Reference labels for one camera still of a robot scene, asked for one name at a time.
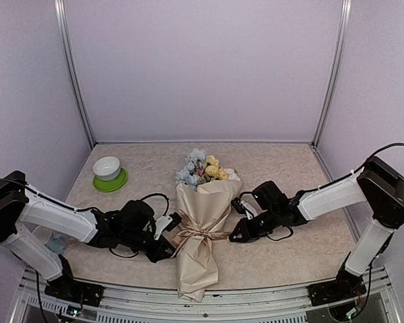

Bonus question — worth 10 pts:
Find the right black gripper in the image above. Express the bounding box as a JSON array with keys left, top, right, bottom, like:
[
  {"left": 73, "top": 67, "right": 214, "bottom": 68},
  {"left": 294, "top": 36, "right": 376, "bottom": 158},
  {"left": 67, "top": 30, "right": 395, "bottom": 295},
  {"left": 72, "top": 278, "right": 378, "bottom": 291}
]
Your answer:
[{"left": 228, "top": 207, "right": 281, "bottom": 243}]

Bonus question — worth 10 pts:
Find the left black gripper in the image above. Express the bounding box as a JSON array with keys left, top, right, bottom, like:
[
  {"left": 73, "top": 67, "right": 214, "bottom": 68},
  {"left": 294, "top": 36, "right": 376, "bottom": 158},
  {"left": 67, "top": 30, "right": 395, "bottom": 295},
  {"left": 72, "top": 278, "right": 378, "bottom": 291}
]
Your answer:
[{"left": 121, "top": 228, "right": 178, "bottom": 263}]

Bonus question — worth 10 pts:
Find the brown ribbon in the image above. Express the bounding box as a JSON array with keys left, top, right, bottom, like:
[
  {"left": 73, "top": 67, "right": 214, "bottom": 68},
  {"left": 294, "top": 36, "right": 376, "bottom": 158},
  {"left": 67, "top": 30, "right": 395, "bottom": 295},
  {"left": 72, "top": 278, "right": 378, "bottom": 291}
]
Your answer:
[{"left": 173, "top": 211, "right": 230, "bottom": 252}]

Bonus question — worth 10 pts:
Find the pink wrapping paper sheet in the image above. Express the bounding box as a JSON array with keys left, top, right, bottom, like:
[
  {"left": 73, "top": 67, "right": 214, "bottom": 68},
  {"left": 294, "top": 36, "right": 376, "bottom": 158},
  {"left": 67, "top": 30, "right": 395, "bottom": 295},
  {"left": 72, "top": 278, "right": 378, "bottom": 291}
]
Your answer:
[{"left": 173, "top": 180, "right": 242, "bottom": 303}]

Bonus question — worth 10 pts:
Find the white fake rose stem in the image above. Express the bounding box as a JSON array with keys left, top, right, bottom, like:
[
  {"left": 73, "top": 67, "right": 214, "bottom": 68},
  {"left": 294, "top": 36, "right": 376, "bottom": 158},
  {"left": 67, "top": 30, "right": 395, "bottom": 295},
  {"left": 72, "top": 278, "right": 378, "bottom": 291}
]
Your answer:
[{"left": 224, "top": 168, "right": 240, "bottom": 181}]

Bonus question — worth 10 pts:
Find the yellow fake flower stem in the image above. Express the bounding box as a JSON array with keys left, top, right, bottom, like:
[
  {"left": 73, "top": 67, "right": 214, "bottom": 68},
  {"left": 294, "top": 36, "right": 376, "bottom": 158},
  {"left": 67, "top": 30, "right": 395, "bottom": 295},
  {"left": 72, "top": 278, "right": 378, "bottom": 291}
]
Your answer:
[{"left": 203, "top": 155, "right": 229, "bottom": 182}]

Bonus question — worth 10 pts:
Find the blue fake flower stem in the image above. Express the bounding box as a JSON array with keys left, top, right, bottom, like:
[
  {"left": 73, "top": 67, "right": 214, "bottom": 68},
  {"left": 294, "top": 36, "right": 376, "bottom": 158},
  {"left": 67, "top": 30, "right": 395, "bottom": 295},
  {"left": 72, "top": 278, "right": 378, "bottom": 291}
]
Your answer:
[{"left": 176, "top": 148, "right": 207, "bottom": 190}]

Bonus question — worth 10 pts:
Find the pink fake rose stem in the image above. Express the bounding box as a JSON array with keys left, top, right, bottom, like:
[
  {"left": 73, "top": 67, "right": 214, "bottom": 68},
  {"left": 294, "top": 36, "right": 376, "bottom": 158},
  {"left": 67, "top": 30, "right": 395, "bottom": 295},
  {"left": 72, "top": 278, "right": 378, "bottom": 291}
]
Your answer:
[{"left": 197, "top": 168, "right": 205, "bottom": 177}]

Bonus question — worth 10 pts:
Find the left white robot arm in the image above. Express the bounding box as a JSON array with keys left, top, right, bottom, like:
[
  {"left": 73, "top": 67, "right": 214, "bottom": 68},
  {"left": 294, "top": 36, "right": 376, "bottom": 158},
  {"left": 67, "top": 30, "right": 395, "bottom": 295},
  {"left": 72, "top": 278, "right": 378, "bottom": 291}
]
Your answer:
[{"left": 0, "top": 171, "right": 181, "bottom": 299}]

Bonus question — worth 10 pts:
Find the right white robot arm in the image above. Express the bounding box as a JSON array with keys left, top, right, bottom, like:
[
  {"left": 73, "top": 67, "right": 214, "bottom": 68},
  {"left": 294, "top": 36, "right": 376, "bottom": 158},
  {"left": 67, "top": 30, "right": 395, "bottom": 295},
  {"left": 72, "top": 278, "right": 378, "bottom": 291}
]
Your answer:
[{"left": 229, "top": 156, "right": 404, "bottom": 299}]

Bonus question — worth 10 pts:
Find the green plate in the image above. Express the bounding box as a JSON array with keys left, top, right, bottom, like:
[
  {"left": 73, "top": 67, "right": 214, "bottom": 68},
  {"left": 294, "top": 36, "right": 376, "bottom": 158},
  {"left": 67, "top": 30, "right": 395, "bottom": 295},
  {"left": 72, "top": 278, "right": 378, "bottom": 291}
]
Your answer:
[{"left": 93, "top": 168, "right": 127, "bottom": 192}]

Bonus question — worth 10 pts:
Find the white bowl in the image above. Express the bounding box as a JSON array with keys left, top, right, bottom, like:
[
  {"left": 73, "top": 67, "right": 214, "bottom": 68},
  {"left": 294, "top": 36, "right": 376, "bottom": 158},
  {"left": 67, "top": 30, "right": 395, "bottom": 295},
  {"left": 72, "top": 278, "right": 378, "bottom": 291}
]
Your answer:
[{"left": 92, "top": 156, "right": 121, "bottom": 181}]

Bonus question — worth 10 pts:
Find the light blue mug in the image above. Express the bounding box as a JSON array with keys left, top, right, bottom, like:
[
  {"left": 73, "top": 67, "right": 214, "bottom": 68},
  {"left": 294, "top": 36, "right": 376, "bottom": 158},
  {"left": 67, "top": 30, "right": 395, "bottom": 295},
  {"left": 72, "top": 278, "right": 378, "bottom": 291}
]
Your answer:
[{"left": 45, "top": 234, "right": 67, "bottom": 255}]

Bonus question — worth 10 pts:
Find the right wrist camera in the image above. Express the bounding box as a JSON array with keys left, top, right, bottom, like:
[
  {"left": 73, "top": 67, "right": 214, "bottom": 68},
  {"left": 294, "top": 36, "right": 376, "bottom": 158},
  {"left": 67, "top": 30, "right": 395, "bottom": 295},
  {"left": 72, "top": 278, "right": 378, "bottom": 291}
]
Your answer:
[{"left": 231, "top": 198, "right": 257, "bottom": 219}]

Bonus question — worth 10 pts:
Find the front aluminium rail frame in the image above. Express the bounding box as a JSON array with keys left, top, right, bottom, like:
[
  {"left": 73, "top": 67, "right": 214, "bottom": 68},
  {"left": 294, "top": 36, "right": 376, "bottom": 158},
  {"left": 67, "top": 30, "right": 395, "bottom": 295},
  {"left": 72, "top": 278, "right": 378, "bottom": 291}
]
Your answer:
[{"left": 7, "top": 267, "right": 403, "bottom": 322}]

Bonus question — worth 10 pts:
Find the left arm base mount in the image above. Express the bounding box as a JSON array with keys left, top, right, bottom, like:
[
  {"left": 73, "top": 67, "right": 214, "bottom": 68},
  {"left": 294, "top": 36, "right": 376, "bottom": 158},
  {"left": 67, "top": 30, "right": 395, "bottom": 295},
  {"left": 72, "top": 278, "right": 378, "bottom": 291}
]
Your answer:
[{"left": 44, "top": 255, "right": 104, "bottom": 307}]

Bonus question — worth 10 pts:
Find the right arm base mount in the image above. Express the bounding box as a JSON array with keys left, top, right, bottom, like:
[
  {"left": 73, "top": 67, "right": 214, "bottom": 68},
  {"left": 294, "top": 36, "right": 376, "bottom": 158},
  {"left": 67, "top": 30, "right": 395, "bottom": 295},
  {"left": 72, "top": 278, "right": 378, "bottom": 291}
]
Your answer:
[{"left": 307, "top": 253, "right": 370, "bottom": 306}]

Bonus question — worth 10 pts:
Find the right aluminium corner post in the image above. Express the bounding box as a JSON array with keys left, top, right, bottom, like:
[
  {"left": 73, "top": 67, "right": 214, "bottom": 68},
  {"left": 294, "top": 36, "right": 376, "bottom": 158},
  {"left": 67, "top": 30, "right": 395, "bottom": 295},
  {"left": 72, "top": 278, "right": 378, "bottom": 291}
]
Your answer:
[{"left": 312, "top": 0, "right": 353, "bottom": 150}]

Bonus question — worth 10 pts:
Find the aluminium corner post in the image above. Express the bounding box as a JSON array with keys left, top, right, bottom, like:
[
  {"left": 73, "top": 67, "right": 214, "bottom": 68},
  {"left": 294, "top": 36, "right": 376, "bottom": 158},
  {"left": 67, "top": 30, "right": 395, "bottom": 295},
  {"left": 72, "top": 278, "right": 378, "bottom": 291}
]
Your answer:
[
  {"left": 54, "top": 0, "right": 97, "bottom": 150},
  {"left": 312, "top": 0, "right": 353, "bottom": 150}
]

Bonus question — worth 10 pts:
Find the left aluminium corner post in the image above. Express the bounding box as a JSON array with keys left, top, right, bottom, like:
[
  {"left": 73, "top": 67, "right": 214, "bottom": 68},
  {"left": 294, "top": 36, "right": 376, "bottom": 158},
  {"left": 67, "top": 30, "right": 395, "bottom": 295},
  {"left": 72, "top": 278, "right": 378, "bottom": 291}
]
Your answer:
[{"left": 54, "top": 0, "right": 97, "bottom": 150}]

